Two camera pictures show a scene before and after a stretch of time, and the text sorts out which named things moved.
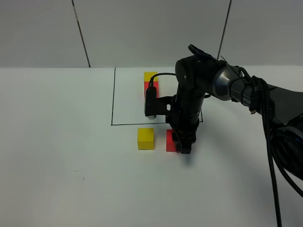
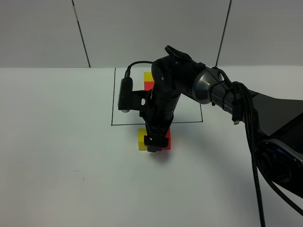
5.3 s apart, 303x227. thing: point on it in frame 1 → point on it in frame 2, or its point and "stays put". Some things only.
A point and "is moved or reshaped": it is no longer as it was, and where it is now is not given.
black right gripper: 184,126 → 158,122
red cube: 171,145 is moved or reshaped
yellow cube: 146,138 stays put
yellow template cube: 147,75 stays put
